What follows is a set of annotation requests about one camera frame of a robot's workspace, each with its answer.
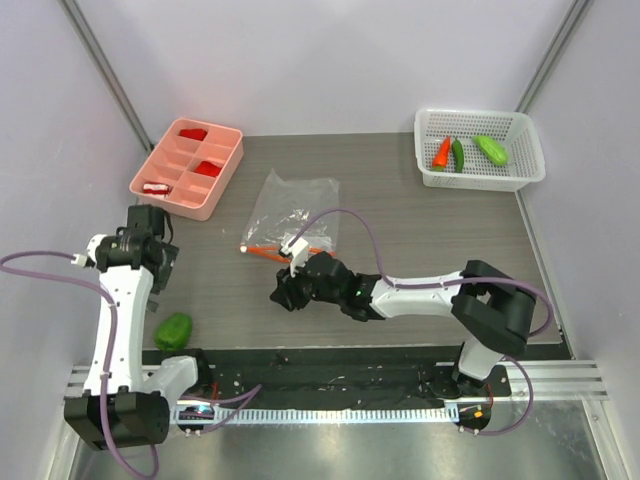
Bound white slotted cable duct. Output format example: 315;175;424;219
169;404;460;426

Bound red fake food middle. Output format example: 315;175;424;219
194;161;222;178

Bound pink compartment tray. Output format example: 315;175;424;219
129;118;244;221

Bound green fake pepper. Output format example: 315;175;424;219
153;313;193;352

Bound red fake food top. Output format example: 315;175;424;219
179;128;208;142

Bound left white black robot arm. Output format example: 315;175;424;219
64;205;213;451

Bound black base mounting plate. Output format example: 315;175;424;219
190;346;511;411

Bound green fake pea pod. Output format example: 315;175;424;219
473;135;509;166

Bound dark green fake chili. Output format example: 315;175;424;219
451;138;465;173

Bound white perforated plastic basket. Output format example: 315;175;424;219
414;108;546;192

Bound aluminium frame rail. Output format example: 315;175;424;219
63;359;609;401

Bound clear orange zip top bag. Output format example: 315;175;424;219
239;171;340;263

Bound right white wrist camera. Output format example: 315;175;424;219
279;237;309;278

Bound orange fake carrot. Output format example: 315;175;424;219
431;137;451;171

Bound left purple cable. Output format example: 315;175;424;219
0;250;264;479

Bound red white fake food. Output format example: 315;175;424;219
142;182;172;198

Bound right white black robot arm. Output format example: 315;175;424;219
270;252;536;399

